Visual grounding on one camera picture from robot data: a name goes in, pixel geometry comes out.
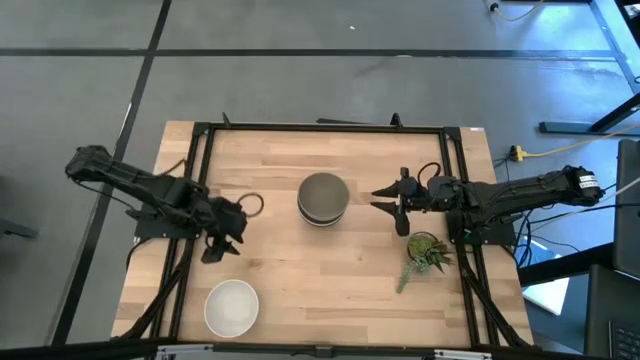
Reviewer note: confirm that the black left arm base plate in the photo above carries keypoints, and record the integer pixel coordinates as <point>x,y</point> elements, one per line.
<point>160,231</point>

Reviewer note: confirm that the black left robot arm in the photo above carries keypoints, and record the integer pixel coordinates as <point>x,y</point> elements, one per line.
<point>135,182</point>

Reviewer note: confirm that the black aluminium table frame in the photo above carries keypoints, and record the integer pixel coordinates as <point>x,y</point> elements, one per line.
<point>325,128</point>

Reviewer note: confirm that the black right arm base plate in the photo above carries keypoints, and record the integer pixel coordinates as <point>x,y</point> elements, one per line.
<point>495,235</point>

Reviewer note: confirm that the white paper sheet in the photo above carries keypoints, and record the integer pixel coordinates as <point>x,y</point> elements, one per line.
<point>550,295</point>

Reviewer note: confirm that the black keyboard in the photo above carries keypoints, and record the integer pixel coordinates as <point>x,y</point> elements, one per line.
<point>625,341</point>

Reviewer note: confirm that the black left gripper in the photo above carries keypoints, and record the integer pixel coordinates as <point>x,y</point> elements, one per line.
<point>227,220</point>

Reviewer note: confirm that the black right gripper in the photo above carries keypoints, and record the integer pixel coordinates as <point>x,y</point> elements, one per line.
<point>417,195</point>

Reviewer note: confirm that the black desk leg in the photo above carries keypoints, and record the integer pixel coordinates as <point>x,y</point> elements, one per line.
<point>590,126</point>

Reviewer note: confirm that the small green potted succulent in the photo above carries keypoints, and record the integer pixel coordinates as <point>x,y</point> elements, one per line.
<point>425,250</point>

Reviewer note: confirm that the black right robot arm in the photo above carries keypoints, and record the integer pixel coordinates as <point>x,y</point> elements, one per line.
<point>525,192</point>

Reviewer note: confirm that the yellow power plug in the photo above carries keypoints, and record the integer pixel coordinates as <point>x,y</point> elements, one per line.
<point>517,152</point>

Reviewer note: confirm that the grey bowl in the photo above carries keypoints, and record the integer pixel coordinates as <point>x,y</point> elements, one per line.
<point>323,192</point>

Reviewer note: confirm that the dark monitor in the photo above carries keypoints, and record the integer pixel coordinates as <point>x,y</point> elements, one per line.
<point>629,210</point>

